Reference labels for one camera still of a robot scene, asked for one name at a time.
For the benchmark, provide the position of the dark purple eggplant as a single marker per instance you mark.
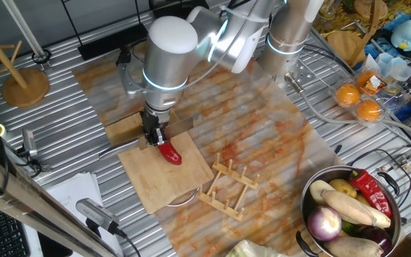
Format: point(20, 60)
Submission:
point(376, 237)

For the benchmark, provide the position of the small camera on black mount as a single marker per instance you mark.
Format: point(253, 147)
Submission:
point(29, 142)

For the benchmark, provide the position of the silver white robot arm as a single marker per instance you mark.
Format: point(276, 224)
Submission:
point(170, 57)

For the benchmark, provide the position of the long pale sweet potato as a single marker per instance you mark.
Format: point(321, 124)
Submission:
point(351, 208)

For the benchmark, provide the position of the wooden hook stand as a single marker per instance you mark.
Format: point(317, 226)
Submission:
point(344, 46)

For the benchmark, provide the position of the yellow potato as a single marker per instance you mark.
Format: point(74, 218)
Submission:
point(344, 187)

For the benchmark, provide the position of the wooden mug tree stand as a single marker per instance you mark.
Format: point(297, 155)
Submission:
point(25, 87)

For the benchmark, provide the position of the wooden peg dish rack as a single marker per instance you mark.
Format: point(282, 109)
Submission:
point(234, 175)

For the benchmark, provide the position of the aluminium frame beam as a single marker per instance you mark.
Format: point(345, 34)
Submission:
point(30, 200)

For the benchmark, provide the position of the large red chili pepper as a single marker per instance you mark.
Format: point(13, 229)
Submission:
point(171, 155)

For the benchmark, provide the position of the long red bell pepper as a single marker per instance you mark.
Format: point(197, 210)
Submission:
point(371, 191)

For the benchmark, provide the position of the orange fruit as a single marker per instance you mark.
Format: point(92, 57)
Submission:
point(368, 110)
point(347, 94)
point(364, 78)

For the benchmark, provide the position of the light blue plush toy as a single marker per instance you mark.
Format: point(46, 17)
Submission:
point(407, 35)

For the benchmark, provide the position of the wrist camera on grey bracket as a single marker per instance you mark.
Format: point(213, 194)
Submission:
point(128, 80)

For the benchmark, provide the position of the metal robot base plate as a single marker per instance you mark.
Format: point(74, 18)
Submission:
point(303, 75)

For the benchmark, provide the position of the brown sweet potato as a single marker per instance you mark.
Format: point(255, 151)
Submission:
point(351, 248)

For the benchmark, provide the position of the cabbage in plastic bag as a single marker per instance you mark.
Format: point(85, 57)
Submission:
point(252, 250)

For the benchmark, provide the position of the clear plastic orange package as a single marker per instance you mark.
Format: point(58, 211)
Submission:
point(391, 103)

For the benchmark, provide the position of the clear plastic measuring cup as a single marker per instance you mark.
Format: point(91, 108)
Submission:
point(396, 68)

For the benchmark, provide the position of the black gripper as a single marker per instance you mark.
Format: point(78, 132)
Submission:
point(152, 119)

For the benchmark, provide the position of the purple onion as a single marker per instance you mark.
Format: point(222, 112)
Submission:
point(323, 223)

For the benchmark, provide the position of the green vegetable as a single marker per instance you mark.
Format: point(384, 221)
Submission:
point(350, 227)

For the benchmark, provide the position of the white round vegetable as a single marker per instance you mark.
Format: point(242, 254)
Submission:
point(318, 191)

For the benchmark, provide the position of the orange marbled table mat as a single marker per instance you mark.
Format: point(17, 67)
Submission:
point(248, 118)

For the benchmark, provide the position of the wooden cutting board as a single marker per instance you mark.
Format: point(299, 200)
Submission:
point(162, 185)

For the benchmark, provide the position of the white paper stack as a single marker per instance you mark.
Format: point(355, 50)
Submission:
point(73, 189)

